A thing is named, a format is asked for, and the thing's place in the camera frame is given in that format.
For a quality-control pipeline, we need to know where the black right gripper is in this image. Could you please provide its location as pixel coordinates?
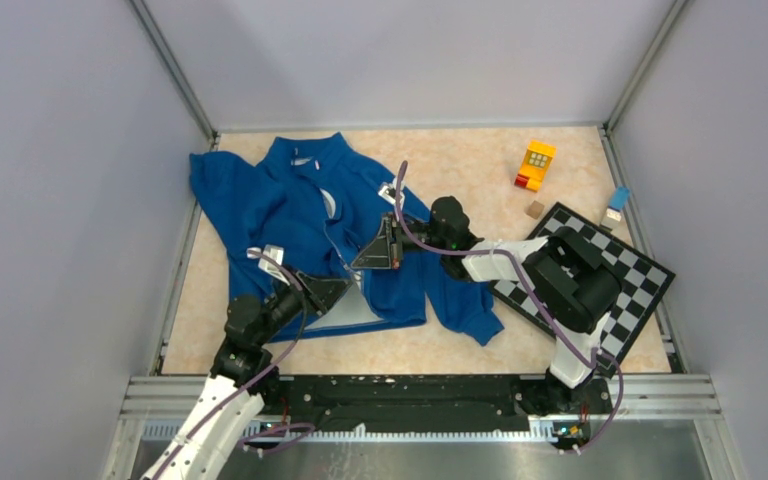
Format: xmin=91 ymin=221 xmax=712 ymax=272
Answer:
xmin=351 ymin=212 xmax=449 ymax=270

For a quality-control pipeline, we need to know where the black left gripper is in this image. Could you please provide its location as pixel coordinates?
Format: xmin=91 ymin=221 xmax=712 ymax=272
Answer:
xmin=255 ymin=263 xmax=353 ymax=345

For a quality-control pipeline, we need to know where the blue zip jacket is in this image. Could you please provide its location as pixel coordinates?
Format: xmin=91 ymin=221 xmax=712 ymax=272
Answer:
xmin=190 ymin=134 xmax=503 ymax=344

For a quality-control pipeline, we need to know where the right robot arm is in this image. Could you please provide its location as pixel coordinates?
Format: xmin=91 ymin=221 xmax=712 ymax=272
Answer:
xmin=352 ymin=196 xmax=622 ymax=412

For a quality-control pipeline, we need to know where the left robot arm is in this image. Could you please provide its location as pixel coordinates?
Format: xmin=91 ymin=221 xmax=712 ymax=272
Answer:
xmin=142 ymin=269 xmax=353 ymax=479

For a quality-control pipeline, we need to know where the small brown wooden cube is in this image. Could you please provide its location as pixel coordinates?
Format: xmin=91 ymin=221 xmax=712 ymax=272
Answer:
xmin=526 ymin=201 xmax=546 ymax=220

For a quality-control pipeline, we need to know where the yellow red toy block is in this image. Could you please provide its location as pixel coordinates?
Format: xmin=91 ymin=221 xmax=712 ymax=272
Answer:
xmin=514 ymin=140 xmax=557 ymax=192

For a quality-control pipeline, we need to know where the blue white small block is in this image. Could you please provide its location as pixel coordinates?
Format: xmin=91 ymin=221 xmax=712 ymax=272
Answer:
xmin=600 ymin=186 xmax=631 ymax=230

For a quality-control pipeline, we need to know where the black white checkerboard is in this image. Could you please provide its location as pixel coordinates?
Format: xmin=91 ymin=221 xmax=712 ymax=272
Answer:
xmin=487 ymin=202 xmax=675 ymax=362

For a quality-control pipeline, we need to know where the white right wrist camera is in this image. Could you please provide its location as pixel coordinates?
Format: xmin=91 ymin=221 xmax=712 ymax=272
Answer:
xmin=377 ymin=183 xmax=406 ymax=208

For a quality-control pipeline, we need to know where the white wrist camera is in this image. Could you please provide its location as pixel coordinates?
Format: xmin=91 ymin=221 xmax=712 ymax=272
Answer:
xmin=377 ymin=183 xmax=406 ymax=208
xmin=246 ymin=244 xmax=289 ymax=283

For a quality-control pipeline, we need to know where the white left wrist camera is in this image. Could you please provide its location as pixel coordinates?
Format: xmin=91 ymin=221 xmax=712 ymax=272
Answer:
xmin=246 ymin=244 xmax=289 ymax=283

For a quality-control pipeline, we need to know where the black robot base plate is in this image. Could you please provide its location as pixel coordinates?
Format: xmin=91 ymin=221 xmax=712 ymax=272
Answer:
xmin=255 ymin=374 xmax=613 ymax=434

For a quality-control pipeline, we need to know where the aluminium frame rail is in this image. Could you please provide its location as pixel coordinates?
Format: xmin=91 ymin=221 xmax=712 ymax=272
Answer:
xmin=118 ymin=370 xmax=723 ymax=445

